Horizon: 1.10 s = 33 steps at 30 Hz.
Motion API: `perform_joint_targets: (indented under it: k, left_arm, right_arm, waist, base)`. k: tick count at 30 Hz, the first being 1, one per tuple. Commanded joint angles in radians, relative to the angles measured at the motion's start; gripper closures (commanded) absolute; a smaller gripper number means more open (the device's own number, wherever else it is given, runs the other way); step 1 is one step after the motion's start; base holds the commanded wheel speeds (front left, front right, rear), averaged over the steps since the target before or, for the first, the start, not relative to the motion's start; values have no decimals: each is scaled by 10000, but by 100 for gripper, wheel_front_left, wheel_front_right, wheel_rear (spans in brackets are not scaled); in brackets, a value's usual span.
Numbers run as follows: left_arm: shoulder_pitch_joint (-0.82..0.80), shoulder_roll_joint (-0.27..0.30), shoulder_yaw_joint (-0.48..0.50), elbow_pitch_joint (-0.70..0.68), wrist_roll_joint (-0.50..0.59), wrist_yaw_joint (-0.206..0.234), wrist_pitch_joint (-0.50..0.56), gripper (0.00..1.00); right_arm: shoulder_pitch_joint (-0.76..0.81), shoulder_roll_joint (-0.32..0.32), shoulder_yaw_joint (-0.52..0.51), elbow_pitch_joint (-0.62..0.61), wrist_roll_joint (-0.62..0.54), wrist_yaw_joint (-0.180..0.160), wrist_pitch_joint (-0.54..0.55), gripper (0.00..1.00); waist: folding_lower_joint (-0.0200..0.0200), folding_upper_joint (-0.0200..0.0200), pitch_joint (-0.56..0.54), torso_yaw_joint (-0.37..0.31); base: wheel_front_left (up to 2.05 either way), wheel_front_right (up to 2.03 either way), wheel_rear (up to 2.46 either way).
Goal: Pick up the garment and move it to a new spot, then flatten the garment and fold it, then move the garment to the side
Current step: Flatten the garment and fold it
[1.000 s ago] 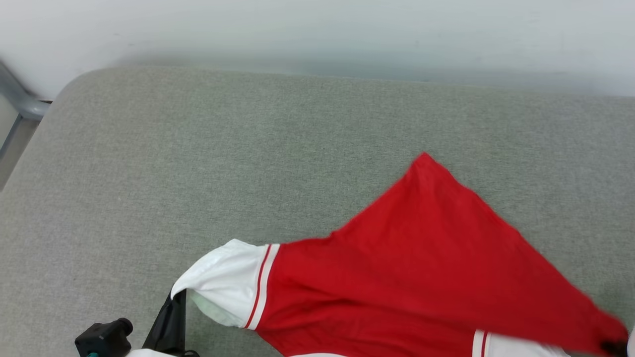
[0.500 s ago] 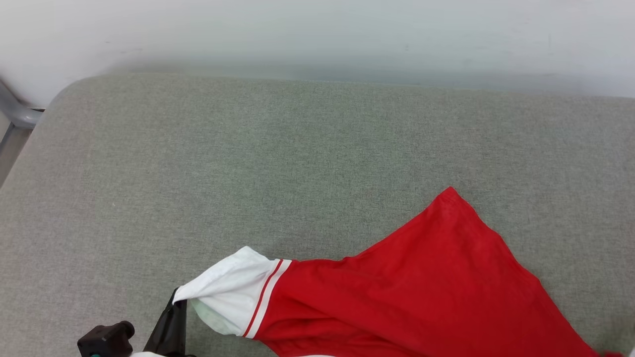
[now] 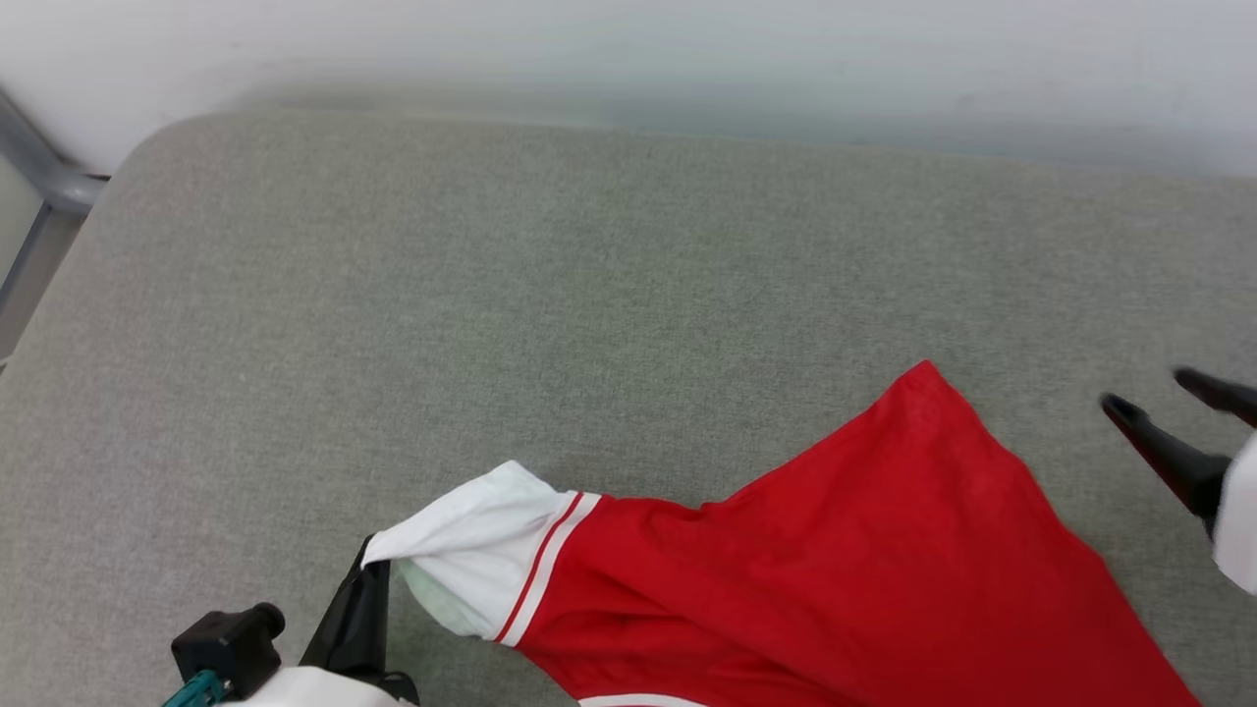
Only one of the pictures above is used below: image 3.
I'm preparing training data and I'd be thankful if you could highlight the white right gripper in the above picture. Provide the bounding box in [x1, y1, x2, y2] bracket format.
[1100, 367, 1257, 597]

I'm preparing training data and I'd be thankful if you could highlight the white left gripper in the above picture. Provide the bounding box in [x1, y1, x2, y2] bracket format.
[218, 536, 421, 707]

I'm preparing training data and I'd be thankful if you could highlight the red garment with white sleeves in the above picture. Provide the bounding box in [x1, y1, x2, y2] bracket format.
[361, 359, 1204, 707]

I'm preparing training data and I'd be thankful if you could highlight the teal cable connector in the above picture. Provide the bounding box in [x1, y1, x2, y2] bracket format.
[162, 671, 223, 707]

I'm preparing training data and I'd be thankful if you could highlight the grey metal frame bar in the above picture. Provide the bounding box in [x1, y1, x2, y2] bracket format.
[0, 88, 109, 369]

